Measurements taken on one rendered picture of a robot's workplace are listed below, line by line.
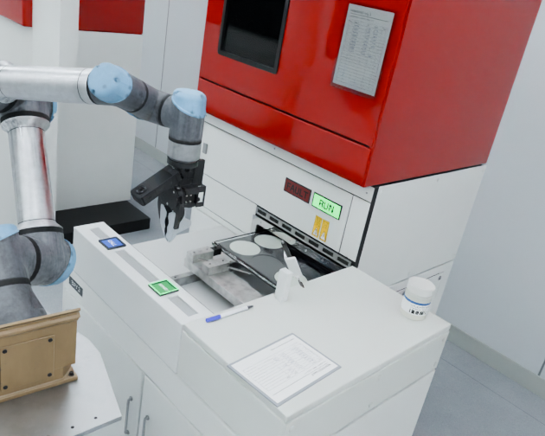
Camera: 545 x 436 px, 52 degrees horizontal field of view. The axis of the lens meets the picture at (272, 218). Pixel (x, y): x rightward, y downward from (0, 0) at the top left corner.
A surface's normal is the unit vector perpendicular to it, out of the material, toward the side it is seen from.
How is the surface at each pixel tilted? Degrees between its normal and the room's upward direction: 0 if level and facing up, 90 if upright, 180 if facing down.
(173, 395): 90
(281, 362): 0
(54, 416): 0
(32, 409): 0
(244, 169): 90
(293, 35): 90
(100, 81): 66
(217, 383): 90
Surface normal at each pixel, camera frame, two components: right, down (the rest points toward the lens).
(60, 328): 0.61, 0.41
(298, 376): 0.17, -0.90
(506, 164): -0.72, 0.16
